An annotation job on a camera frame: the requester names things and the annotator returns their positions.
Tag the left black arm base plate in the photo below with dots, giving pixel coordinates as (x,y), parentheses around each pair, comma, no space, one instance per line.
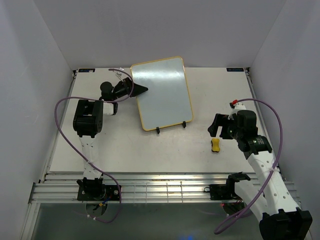
(110,192)

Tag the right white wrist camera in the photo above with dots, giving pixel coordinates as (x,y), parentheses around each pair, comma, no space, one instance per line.
(235,107)

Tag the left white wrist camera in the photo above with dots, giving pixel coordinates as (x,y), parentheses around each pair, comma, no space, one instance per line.
(119,72)

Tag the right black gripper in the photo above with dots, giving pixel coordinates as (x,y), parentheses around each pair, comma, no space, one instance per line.
(220,120)

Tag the yellow black eraser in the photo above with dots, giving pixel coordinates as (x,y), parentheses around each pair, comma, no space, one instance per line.
(215,145)

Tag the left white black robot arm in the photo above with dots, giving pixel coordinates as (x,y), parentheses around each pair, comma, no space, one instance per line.
(88,122)

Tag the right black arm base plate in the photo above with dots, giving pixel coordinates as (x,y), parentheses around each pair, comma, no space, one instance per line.
(221,192)

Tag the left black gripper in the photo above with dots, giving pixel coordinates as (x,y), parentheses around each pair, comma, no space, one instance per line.
(127,83)

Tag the blue corner label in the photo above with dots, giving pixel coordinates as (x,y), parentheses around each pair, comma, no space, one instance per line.
(234,69)
(86,70)

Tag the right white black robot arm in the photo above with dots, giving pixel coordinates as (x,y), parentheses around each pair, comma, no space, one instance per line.
(278,214)

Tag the right blue corner label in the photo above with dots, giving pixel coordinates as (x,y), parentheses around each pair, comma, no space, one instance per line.
(234,69)

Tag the yellow framed whiteboard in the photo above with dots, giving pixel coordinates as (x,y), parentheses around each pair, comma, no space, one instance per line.
(167,102)

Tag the aluminium rail frame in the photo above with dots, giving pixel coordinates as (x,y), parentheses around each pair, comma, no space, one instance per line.
(137,188)

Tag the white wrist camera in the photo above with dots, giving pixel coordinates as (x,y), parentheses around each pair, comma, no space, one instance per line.
(235,107)
(119,72)

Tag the left blue corner label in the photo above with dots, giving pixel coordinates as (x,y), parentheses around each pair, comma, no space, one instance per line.
(86,70)

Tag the black wire easel stand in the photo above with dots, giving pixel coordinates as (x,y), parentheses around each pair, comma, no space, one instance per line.
(164,128)

